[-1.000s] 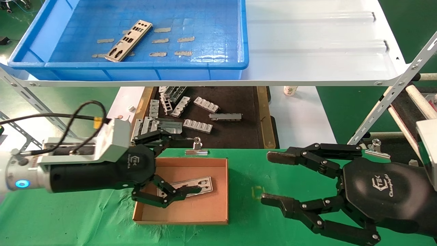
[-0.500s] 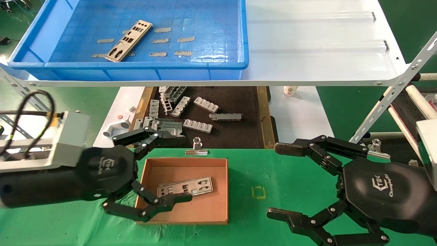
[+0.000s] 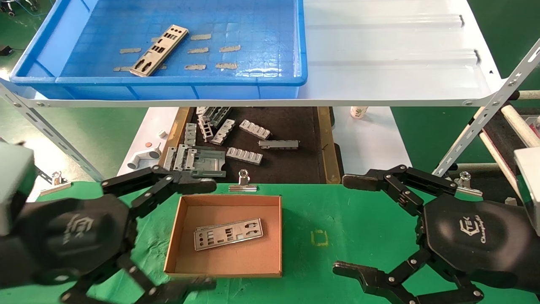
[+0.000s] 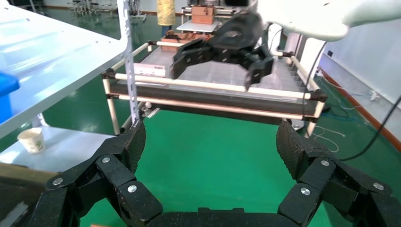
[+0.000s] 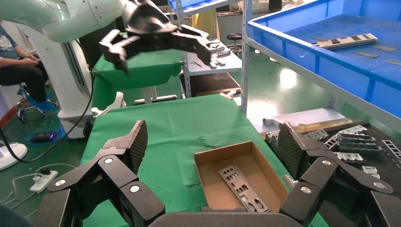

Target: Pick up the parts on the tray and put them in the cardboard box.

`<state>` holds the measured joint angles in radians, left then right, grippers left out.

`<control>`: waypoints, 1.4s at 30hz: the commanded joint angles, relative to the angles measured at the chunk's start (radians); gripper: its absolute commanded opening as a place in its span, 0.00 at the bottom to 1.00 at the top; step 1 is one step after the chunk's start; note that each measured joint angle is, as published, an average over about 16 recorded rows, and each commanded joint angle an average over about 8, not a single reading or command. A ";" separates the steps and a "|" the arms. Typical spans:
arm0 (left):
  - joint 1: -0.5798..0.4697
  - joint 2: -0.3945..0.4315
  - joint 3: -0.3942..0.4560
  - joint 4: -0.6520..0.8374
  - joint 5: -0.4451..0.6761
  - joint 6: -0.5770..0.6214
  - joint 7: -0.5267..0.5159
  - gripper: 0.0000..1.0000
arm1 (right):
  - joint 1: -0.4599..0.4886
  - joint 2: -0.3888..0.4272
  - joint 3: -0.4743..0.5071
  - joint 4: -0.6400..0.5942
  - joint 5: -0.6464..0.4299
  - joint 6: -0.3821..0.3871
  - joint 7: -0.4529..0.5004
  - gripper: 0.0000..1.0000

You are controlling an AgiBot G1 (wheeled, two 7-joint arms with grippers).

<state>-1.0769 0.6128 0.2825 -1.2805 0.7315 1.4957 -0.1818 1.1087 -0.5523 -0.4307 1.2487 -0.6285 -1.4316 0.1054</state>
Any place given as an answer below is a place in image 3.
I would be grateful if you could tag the grey metal bracket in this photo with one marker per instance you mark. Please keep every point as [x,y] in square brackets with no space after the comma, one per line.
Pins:
[182,156]
[168,156]

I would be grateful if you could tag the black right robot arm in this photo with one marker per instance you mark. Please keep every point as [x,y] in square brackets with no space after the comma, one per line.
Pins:
[535,270]

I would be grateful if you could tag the black tray with wooden frame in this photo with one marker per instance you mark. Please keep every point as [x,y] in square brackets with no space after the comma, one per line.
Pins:
[291,164]

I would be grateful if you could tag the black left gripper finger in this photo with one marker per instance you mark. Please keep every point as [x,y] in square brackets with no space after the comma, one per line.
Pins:
[192,182]

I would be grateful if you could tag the white plastic pipe fitting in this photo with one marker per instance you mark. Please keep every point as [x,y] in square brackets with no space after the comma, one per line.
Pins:
[145,156]

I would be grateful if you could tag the grey tape remnant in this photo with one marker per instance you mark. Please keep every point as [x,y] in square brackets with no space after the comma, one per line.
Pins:
[201,37]
[130,50]

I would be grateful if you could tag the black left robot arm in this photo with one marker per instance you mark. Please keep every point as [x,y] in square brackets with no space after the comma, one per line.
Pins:
[10,264]

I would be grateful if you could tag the white tube with red stripe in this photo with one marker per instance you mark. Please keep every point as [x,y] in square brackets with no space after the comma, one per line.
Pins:
[491,150]

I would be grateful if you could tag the small white block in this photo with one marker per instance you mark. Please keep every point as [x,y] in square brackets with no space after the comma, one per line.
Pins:
[510,201]

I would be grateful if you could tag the silver metal I/O shield plate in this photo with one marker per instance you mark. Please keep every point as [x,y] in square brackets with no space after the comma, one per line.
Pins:
[237,239]
[211,226]
[147,64]

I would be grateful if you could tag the grey metal bar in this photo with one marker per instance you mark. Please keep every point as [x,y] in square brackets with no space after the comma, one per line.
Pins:
[278,144]

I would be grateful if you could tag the ribbed silver metal bracket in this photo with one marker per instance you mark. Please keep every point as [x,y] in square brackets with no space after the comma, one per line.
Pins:
[255,129]
[244,156]

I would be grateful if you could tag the small black device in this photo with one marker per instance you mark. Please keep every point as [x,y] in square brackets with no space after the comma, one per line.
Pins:
[5,50]

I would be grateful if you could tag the dark slotted metal bracket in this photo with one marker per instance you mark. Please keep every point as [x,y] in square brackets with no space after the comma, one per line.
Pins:
[219,115]

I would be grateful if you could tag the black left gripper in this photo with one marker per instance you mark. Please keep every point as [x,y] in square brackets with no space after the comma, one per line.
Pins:
[76,232]

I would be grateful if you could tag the silver binder clip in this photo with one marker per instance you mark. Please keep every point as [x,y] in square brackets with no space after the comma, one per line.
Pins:
[57,188]
[469,191]
[243,188]

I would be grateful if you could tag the flat grey metal plate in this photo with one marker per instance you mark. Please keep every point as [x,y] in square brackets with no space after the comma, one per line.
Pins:
[209,162]

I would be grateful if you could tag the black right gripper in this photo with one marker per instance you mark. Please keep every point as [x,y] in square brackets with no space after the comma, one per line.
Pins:
[472,236]

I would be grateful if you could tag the green cloth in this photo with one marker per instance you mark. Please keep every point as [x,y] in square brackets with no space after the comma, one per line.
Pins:
[337,211]

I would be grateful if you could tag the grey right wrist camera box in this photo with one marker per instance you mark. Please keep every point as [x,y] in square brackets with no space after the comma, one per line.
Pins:
[529,185]

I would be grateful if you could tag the slotted silver metal bracket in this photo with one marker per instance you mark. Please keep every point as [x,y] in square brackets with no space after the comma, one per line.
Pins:
[190,134]
[223,131]
[205,128]

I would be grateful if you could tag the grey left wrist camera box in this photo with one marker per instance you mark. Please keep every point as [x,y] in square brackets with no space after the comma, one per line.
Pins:
[14,185]

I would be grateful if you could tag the white metal shelf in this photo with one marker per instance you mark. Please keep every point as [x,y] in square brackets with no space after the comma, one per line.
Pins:
[379,63]

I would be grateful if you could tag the brown cardboard box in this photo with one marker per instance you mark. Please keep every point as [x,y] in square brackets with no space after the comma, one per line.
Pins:
[228,262]

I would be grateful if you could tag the grey perforated shelf strut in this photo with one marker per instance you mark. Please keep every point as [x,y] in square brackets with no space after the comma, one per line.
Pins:
[485,110]
[43,175]
[50,131]

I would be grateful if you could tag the blue plastic tray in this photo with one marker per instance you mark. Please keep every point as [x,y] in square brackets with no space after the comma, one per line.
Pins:
[253,42]

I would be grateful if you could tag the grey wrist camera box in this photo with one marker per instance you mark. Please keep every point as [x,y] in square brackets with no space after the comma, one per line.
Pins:
[529,185]
[14,185]

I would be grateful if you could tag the black wheeled chair base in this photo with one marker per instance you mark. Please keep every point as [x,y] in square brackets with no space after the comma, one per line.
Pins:
[19,5]

